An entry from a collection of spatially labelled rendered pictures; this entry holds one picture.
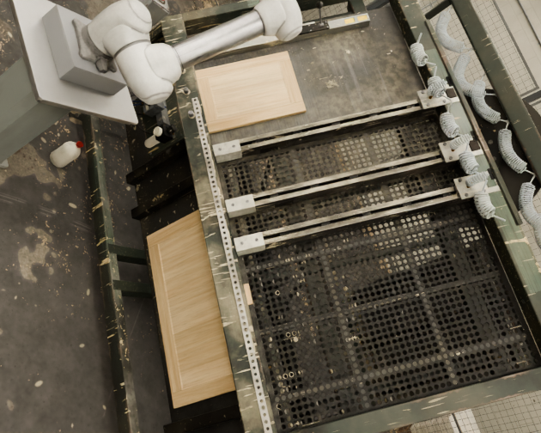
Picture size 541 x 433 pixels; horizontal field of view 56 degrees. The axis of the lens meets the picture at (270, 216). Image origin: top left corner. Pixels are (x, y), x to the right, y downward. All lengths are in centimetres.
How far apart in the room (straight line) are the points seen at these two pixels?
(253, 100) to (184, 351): 128
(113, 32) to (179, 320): 137
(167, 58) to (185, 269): 108
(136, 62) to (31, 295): 119
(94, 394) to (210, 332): 62
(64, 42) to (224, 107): 81
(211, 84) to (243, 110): 23
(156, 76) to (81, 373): 142
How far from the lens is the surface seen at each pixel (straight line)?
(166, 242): 272
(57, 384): 255
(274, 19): 215
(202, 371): 250
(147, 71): 202
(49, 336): 257
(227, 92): 261
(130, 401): 254
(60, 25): 220
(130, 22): 206
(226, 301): 214
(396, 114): 250
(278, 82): 262
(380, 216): 225
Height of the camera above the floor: 203
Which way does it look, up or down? 26 degrees down
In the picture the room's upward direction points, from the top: 65 degrees clockwise
